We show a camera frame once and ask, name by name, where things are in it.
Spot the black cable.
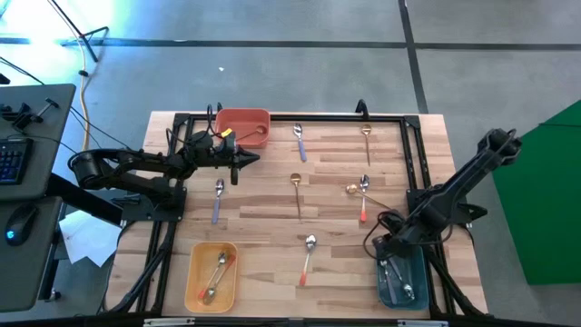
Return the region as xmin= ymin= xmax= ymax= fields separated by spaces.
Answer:
xmin=0 ymin=55 xmax=46 ymax=86
xmin=67 ymin=106 xmax=137 ymax=154

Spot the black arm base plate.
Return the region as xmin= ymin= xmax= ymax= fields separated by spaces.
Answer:
xmin=406 ymin=185 xmax=489 ymax=227
xmin=111 ymin=186 xmax=188 ymax=224

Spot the black desk support bar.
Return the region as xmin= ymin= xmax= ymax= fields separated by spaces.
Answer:
xmin=44 ymin=172 xmax=124 ymax=227

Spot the white paper sheet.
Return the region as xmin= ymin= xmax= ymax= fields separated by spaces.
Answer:
xmin=58 ymin=209 xmax=123 ymax=268

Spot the teal plastic bin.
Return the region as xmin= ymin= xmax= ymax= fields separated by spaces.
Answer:
xmin=376 ymin=244 xmax=430 ymax=312

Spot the silver aluminium bracket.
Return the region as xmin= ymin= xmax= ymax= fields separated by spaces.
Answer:
xmin=398 ymin=319 xmax=450 ymax=327
xmin=143 ymin=317 xmax=196 ymax=327

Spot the yellow cable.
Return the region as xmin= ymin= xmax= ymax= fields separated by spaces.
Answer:
xmin=70 ymin=38 xmax=92 ymax=154

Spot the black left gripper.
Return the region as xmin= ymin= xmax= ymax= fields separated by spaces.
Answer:
xmin=194 ymin=134 xmax=261 ymax=185

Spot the yellow plastic bin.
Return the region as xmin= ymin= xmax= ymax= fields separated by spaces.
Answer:
xmin=184 ymin=241 xmax=239 ymax=314

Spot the orange-handled silver spoon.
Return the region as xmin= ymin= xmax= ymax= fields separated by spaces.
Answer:
xmin=298 ymin=233 xmax=318 ymax=287
xmin=202 ymin=253 xmax=238 ymax=306
xmin=359 ymin=174 xmax=371 ymax=223
xmin=197 ymin=252 xmax=229 ymax=301

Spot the purple-handled silver spoon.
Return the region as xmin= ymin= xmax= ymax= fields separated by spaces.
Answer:
xmin=211 ymin=178 xmax=226 ymax=226
xmin=379 ymin=258 xmax=399 ymax=306
xmin=389 ymin=258 xmax=416 ymax=302
xmin=292 ymin=123 xmax=308 ymax=163

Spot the grey desk top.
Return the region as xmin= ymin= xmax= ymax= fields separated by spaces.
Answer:
xmin=0 ymin=83 xmax=77 ymax=202
xmin=0 ymin=195 xmax=64 ymax=313

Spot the black keyboard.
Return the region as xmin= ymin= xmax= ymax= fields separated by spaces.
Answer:
xmin=0 ymin=137 xmax=34 ymax=186

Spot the orange plastic bin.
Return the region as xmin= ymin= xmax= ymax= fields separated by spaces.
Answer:
xmin=214 ymin=107 xmax=271 ymax=149

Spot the gold spoon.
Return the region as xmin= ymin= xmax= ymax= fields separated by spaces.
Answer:
xmin=345 ymin=183 xmax=396 ymax=213
xmin=289 ymin=172 xmax=304 ymax=223
xmin=361 ymin=124 xmax=373 ymax=167
xmin=235 ymin=125 xmax=267 ymax=143

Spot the green panel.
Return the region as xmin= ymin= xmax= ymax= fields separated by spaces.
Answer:
xmin=492 ymin=98 xmax=581 ymax=287

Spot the black computer mouse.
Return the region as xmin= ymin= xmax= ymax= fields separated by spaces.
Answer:
xmin=3 ymin=204 xmax=40 ymax=248

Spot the black desk clamp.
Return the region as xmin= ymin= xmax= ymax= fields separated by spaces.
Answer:
xmin=0 ymin=97 xmax=61 ymax=131

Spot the black tripod stand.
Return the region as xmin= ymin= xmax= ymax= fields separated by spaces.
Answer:
xmin=47 ymin=0 xmax=110 ymax=64

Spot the black aluminium table frame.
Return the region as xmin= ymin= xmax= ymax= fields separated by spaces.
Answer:
xmin=108 ymin=112 xmax=489 ymax=319

